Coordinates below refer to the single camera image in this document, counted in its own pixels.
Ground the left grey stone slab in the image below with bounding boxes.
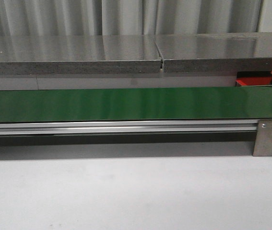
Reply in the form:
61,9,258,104
0,35,161,75

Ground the grey stone slab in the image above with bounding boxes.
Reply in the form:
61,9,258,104
0,35,161,75
154,32,272,73

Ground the red plastic bin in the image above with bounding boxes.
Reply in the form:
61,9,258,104
236,71,272,86

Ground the green conveyor belt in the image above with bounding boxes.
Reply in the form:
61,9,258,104
0,86,272,123

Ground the right grey stone slab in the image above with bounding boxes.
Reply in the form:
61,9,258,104
154,32,272,73

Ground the grey curtain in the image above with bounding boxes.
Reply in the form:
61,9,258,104
0,0,272,36

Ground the aluminium conveyor frame rail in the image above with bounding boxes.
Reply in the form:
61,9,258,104
0,119,258,136

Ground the steel conveyor support bracket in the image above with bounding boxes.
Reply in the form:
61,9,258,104
253,119,272,157

